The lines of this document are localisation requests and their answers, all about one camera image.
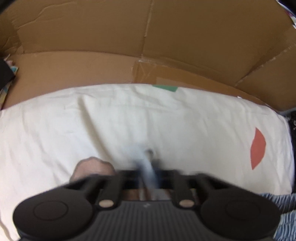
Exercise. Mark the cream bear print bed sheet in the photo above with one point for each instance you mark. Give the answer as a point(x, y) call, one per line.
point(69, 127)

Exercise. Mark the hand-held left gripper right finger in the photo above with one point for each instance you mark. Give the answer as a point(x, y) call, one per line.
point(182, 185)

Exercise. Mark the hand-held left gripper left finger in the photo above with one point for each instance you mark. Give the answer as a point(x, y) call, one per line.
point(108, 185)

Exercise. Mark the light blue jeans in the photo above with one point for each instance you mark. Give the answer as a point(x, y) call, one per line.
point(148, 171)

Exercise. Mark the flattened brown cardboard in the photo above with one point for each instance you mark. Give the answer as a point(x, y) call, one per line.
point(92, 34)

